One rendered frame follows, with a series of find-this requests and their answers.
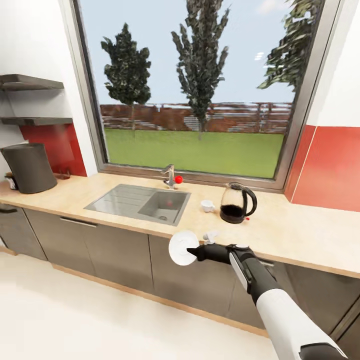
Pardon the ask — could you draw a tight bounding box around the saucer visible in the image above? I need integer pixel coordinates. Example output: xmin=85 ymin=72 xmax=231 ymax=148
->
xmin=169 ymin=229 xmax=200 ymax=266

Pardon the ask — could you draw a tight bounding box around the coffee cup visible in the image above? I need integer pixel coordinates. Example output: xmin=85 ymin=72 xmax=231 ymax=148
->
xmin=201 ymin=200 xmax=215 ymax=212

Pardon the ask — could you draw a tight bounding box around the bottle of coffee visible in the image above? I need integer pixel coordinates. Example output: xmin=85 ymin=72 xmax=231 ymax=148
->
xmin=5 ymin=172 xmax=19 ymax=191

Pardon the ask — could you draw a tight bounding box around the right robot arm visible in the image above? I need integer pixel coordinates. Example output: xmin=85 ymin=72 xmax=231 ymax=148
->
xmin=186 ymin=230 xmax=351 ymax=360

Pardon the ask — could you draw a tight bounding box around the electric kettle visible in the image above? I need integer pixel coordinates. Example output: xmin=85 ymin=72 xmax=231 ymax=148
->
xmin=220 ymin=182 xmax=258 ymax=224

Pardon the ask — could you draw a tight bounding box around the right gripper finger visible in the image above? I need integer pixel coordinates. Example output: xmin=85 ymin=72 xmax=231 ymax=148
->
xmin=186 ymin=248 xmax=197 ymax=256

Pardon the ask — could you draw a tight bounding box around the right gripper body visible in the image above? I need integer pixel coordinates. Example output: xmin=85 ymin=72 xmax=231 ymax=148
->
xmin=193 ymin=243 xmax=221 ymax=263

